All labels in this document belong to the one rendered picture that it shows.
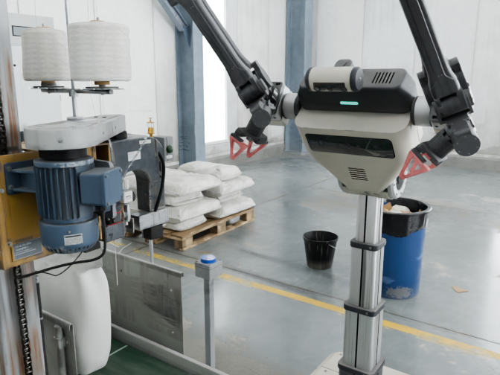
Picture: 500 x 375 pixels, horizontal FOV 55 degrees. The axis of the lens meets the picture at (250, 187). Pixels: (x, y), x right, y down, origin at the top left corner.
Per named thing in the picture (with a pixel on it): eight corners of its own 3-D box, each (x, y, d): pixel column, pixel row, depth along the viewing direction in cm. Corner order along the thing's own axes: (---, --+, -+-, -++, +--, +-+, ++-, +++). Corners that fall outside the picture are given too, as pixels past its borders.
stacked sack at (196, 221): (208, 223, 476) (208, 211, 473) (178, 234, 441) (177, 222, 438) (161, 213, 513) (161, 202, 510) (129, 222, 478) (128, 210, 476)
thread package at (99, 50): (144, 84, 137) (141, 21, 134) (96, 85, 124) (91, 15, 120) (107, 84, 147) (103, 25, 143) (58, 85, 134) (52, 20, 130)
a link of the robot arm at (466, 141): (466, 85, 115) (431, 100, 119) (476, 103, 106) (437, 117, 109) (481, 128, 120) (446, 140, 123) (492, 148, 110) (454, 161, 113)
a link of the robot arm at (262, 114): (260, 77, 149) (238, 91, 152) (257, 84, 138) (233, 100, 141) (282, 109, 152) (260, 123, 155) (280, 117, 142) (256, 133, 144)
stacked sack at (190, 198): (206, 202, 468) (206, 188, 465) (172, 211, 436) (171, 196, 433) (163, 191, 511) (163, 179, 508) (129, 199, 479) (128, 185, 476)
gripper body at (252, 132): (234, 132, 152) (244, 111, 149) (251, 131, 161) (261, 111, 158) (249, 143, 150) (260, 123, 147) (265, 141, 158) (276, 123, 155)
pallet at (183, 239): (254, 219, 536) (254, 207, 533) (182, 251, 438) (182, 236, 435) (197, 209, 580) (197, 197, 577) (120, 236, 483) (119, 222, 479)
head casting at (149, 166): (167, 207, 179) (164, 128, 173) (114, 224, 160) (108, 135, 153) (114, 197, 196) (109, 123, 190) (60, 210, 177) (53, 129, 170)
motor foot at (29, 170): (65, 191, 134) (63, 161, 132) (25, 200, 124) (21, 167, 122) (46, 187, 139) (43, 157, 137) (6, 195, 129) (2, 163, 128)
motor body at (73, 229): (111, 245, 135) (106, 157, 129) (63, 261, 123) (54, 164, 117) (78, 234, 143) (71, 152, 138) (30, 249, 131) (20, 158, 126)
